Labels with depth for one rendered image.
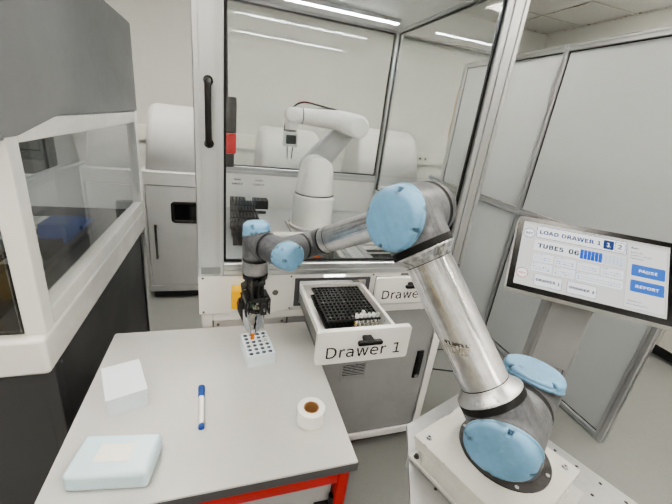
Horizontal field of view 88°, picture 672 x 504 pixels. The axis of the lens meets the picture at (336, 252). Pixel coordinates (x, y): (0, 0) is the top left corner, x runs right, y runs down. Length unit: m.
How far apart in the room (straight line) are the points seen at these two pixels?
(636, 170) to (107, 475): 2.37
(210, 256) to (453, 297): 0.81
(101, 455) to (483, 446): 0.72
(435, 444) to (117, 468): 0.65
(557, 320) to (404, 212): 1.16
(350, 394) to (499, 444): 1.07
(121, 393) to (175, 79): 3.64
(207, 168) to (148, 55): 3.29
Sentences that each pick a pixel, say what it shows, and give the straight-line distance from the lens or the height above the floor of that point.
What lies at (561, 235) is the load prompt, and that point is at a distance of 1.60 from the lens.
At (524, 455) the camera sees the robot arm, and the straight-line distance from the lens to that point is 0.68.
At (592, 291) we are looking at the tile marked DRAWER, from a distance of 1.55.
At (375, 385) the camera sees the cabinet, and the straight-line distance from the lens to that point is 1.70.
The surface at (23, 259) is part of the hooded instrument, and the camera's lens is 1.04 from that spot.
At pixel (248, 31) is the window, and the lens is 1.14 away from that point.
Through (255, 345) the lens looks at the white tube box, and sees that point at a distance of 1.15.
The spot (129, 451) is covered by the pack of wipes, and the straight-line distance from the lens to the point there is 0.91.
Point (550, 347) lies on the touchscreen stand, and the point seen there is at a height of 0.71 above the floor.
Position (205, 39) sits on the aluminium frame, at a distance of 1.12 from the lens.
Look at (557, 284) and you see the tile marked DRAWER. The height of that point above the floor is 1.00.
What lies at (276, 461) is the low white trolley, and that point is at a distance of 0.90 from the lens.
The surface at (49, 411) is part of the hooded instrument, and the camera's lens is 1.35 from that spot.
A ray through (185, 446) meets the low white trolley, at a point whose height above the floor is 0.76.
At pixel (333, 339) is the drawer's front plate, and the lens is 1.00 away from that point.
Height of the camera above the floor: 1.47
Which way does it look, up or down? 21 degrees down
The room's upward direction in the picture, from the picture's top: 7 degrees clockwise
